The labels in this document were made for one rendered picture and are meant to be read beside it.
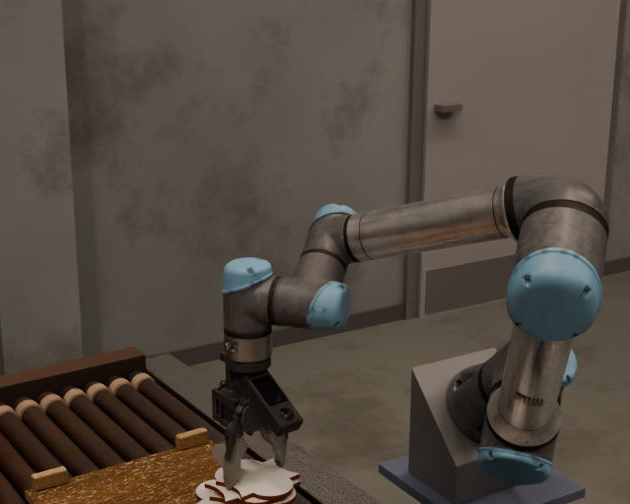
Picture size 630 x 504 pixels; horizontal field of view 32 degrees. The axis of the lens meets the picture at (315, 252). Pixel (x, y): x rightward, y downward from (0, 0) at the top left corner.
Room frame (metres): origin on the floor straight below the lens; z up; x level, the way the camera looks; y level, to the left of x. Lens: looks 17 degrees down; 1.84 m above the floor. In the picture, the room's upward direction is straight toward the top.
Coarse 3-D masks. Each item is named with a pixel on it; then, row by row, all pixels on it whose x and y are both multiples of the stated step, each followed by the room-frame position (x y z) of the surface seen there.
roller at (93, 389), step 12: (96, 384) 2.08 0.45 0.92; (96, 396) 2.05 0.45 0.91; (108, 396) 2.03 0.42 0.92; (108, 408) 1.99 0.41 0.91; (120, 408) 1.97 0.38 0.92; (120, 420) 1.94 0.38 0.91; (132, 420) 1.92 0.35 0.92; (132, 432) 1.89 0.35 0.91; (144, 432) 1.87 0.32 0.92; (156, 432) 1.87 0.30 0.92; (144, 444) 1.85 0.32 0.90; (156, 444) 1.82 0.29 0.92; (168, 444) 1.82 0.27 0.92
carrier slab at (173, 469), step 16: (176, 448) 1.77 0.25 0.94; (192, 448) 1.77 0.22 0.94; (208, 448) 1.77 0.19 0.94; (128, 464) 1.71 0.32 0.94; (144, 464) 1.71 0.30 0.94; (160, 464) 1.71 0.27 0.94; (176, 464) 1.71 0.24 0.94; (192, 464) 1.71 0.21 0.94; (208, 464) 1.71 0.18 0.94; (80, 480) 1.65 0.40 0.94; (96, 480) 1.65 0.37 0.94; (112, 480) 1.65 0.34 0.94; (128, 480) 1.65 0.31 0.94; (144, 480) 1.65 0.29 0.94; (160, 480) 1.65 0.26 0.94; (176, 480) 1.65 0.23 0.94; (192, 480) 1.65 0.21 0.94; (208, 480) 1.65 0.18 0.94; (32, 496) 1.60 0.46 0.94; (48, 496) 1.60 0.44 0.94; (64, 496) 1.60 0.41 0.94; (80, 496) 1.60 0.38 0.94; (96, 496) 1.60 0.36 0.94; (112, 496) 1.60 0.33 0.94; (128, 496) 1.60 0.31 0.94; (144, 496) 1.60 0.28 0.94; (160, 496) 1.60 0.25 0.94; (176, 496) 1.60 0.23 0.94; (192, 496) 1.60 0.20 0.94
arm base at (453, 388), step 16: (480, 368) 1.76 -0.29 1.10; (464, 384) 1.76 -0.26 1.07; (480, 384) 1.73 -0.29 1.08; (448, 400) 1.78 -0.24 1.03; (464, 400) 1.74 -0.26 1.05; (480, 400) 1.72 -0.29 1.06; (464, 416) 1.74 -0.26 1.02; (480, 416) 1.72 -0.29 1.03; (464, 432) 1.74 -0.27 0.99; (480, 432) 1.74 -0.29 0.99
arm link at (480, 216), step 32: (480, 192) 1.52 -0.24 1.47; (512, 192) 1.47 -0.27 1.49; (544, 192) 1.42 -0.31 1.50; (576, 192) 1.40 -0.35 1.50; (320, 224) 1.63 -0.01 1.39; (352, 224) 1.60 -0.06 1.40; (384, 224) 1.56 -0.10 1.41; (416, 224) 1.54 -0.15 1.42; (448, 224) 1.51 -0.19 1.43; (480, 224) 1.49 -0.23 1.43; (512, 224) 1.45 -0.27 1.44; (608, 224) 1.40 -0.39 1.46; (352, 256) 1.59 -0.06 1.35; (384, 256) 1.58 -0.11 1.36
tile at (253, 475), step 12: (240, 468) 1.58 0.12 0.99; (252, 468) 1.59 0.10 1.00; (264, 468) 1.59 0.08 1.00; (276, 468) 1.59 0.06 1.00; (216, 480) 1.55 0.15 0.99; (240, 480) 1.55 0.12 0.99; (252, 480) 1.55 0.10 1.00; (264, 480) 1.55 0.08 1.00; (276, 480) 1.55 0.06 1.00; (288, 480) 1.55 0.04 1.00; (240, 492) 1.51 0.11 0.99; (252, 492) 1.51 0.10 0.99; (264, 492) 1.51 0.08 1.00; (276, 492) 1.51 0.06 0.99; (288, 492) 1.51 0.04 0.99
